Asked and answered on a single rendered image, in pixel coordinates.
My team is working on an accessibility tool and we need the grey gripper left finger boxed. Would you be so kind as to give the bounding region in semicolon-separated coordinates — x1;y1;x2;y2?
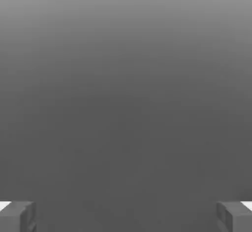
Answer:
0;201;37;232

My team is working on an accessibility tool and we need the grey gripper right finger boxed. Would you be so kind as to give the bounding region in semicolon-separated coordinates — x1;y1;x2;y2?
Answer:
216;201;252;232

